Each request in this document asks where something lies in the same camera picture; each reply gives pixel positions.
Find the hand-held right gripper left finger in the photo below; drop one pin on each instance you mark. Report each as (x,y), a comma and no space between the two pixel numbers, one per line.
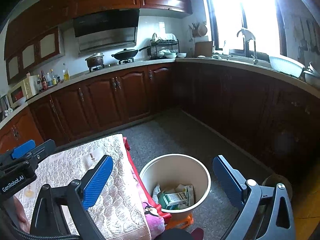
(97,182)

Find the person's left hand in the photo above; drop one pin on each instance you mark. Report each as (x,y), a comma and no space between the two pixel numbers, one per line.
(20,215)

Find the beige block with wooden stick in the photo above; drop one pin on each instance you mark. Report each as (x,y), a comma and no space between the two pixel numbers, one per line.
(29,192)

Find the wooden cutting board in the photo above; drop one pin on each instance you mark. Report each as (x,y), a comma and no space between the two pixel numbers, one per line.
(203,49)

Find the white cloth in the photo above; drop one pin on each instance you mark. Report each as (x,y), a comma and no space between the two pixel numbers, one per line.
(163,37)

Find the yellow cap bottle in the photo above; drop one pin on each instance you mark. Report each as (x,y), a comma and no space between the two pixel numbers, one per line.
(53,77)

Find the black range hood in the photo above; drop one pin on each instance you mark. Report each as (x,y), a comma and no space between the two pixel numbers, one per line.
(107,27)

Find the brown clay pot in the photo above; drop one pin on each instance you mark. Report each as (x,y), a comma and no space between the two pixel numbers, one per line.
(95,60)

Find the white green carton box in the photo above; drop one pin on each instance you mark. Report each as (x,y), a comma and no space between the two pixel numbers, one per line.
(172,200)

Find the kitchen window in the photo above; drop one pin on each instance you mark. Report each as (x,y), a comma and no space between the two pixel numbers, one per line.
(240,12)

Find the pink printed blanket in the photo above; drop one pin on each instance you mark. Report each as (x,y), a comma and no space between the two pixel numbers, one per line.
(152,212)

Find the black wok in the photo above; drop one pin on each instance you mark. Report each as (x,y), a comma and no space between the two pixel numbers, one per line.
(125,54)

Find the gas stove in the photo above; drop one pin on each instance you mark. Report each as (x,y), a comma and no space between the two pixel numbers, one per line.
(110,65)

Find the cream quilted tablecloth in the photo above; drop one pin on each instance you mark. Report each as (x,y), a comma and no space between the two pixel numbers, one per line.
(117,192)

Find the black dish rack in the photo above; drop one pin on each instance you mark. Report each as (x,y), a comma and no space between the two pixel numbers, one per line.
(163,47)

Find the small white bowl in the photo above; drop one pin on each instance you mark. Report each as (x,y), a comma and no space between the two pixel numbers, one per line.
(181,55)

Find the grey kitchen countertop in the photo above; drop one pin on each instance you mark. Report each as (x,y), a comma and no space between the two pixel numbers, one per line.
(77,78)

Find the wooden base cabinets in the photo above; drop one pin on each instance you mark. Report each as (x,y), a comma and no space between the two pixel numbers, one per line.
(125,97)

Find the pale label bottle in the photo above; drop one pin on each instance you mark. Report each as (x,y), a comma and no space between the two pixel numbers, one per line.
(39,83)

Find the cream round bin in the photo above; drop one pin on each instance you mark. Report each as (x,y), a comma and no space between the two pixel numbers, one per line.
(150,175)

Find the yellow oil bottle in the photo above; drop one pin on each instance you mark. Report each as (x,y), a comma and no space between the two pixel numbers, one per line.
(65,73)

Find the cream panel wall cabinet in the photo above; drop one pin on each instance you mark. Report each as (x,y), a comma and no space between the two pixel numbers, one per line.
(47,46)

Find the white colander basin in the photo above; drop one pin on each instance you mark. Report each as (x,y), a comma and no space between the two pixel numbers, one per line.
(286,66)

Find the hanging kitchen utensils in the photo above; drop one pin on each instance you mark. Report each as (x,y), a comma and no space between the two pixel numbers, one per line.
(306,37)

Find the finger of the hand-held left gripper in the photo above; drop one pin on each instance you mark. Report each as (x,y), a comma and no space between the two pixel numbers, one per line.
(22,148)
(45,148)

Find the brown round object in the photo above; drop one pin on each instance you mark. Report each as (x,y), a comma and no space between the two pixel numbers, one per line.
(272,178)

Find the orange plastic stool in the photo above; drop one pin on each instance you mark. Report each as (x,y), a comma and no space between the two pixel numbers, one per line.
(180,221)

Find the clear glass bottle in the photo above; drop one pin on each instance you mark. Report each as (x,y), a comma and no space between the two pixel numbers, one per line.
(49,80)

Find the white crumpled paper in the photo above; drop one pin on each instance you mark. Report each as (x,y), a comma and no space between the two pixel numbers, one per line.
(180,188)

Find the stack of white bowls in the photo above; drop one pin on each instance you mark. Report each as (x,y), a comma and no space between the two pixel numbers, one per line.
(312,76)

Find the metal faucet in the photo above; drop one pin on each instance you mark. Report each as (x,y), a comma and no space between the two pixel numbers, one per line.
(247,42)

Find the cream microwave oven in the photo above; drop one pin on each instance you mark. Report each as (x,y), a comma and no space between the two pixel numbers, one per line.
(23,90)

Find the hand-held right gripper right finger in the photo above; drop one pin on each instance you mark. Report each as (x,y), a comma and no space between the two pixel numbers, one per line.
(228,182)

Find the dark sauce bottle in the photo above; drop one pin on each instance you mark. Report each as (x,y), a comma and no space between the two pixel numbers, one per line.
(44,81)

